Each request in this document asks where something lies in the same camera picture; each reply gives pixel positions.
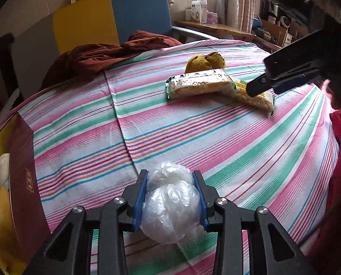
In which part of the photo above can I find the striped bed sheet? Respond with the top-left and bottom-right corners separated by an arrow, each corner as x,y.
17,40 -> 339,242

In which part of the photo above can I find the mustard yellow sock ball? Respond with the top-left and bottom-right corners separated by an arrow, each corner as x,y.
185,52 -> 226,73

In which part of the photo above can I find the white plastic bag bundle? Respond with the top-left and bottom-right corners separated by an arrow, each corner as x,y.
140,161 -> 201,245

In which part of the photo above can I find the white box on desk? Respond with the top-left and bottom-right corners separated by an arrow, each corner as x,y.
185,0 -> 208,23

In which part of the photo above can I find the grey yellow blue headboard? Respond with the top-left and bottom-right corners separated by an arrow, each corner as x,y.
0,0 -> 174,99

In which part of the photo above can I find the red garment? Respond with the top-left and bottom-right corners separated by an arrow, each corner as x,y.
307,110 -> 341,274

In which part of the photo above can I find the gold maroon gift box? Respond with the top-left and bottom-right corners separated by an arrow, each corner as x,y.
0,113 -> 50,274

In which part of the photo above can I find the white flat box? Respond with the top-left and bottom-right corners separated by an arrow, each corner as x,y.
0,153 -> 10,189

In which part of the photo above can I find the brown rice cracker packet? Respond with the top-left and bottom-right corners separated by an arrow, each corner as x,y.
165,69 -> 236,100

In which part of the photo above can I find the wooden bedside desk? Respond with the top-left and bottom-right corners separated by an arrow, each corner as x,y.
174,21 -> 281,52

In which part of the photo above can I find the rust red blanket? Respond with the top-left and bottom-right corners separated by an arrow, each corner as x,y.
41,30 -> 182,90

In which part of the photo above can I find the green Weidan snack packet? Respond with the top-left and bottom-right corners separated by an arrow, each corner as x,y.
221,78 -> 275,115

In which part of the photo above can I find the pink box on desk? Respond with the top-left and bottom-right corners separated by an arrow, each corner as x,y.
206,11 -> 218,24

